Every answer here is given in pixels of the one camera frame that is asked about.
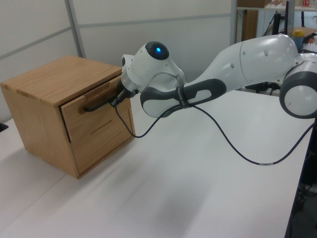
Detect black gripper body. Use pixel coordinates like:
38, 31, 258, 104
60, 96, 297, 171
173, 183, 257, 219
115, 81, 136, 99

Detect black drawer handle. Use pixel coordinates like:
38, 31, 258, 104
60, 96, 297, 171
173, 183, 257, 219
83, 95, 117, 113

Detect wooden drawer with black handle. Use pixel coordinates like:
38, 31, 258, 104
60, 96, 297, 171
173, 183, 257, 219
59, 75, 134, 144

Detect plain wooden drawer front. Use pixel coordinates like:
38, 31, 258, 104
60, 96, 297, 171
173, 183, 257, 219
70, 109, 136, 176

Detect wooden cabinet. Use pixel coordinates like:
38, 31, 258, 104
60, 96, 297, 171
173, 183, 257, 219
0, 55, 137, 179

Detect black desk equipment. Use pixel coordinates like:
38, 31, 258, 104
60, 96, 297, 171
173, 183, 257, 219
244, 82, 283, 95

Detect tall cardboard box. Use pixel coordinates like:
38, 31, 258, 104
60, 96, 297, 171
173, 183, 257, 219
241, 9, 259, 42

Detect flat cardboard box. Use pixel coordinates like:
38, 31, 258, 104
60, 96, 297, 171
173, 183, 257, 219
237, 0, 270, 8

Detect black tripod stand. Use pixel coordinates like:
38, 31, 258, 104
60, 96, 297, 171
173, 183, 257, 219
262, 10, 282, 36

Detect metal shelf unit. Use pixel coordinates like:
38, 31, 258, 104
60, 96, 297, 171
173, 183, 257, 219
236, 0, 317, 43

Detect thin black pole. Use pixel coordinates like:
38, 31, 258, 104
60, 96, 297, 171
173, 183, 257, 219
285, 0, 291, 35

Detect bottle with yellow cap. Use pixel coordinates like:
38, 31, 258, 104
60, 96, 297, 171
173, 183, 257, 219
293, 29, 304, 50

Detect black cable strap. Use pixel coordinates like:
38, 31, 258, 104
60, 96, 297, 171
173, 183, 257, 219
176, 85, 192, 109

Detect grey partition post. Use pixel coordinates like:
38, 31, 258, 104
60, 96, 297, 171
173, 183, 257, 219
65, 0, 86, 59
229, 0, 238, 47

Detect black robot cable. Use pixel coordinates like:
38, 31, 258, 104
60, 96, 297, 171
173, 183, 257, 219
114, 100, 317, 166

